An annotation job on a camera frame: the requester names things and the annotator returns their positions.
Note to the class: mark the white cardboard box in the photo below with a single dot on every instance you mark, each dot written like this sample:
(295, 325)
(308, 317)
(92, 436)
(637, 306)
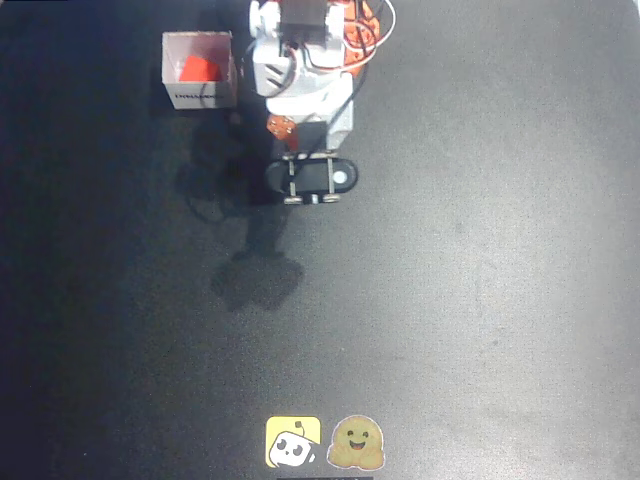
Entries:
(200, 95)

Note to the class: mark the black webcam on gripper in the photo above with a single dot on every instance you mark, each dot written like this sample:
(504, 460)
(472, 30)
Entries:
(310, 177)

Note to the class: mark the smiling hugging face sticker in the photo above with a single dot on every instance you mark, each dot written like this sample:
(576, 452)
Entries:
(356, 442)

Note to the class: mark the yellow robot sticker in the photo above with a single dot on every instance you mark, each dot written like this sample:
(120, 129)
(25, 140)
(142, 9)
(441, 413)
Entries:
(292, 442)

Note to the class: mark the red cube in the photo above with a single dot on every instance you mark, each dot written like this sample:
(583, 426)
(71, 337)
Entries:
(200, 69)

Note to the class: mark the orange and white robot arm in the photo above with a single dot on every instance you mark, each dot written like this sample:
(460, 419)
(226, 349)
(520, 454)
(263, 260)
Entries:
(262, 17)

